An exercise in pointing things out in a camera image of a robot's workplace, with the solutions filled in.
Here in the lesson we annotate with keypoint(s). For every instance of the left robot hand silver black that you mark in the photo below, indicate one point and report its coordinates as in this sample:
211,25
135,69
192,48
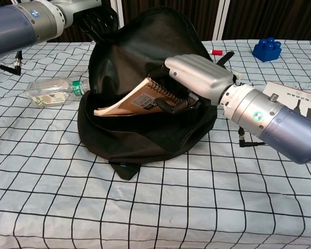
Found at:
93,22

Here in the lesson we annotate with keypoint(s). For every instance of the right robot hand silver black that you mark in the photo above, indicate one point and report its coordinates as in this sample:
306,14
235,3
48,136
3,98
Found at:
202,75

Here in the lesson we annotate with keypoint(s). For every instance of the brown spiral notebook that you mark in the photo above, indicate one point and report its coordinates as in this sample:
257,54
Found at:
137,97

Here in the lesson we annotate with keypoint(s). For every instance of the black backpack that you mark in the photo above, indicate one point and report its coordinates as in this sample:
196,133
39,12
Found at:
134,140

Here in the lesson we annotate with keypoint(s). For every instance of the right robot arm blue grey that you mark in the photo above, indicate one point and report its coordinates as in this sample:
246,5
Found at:
274,122

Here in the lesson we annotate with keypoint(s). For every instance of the left robot arm blue grey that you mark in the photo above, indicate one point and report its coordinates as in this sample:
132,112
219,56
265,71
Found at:
13,26

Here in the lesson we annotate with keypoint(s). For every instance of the white marker red cap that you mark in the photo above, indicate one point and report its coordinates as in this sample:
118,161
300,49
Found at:
217,52

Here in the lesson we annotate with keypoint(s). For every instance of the blue building block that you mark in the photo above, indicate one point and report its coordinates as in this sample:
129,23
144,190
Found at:
267,52

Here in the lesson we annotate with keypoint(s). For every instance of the clear plastic bottle green label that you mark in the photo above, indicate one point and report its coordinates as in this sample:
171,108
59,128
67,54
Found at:
51,92

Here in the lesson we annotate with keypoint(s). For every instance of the white product box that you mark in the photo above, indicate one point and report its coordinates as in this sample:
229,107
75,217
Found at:
300,101

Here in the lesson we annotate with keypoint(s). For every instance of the light blue checkered tablecloth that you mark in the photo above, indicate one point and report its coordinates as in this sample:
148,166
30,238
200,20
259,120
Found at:
155,207

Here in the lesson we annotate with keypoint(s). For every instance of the white metal frame post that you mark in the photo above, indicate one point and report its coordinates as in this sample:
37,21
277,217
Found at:
119,13
220,19

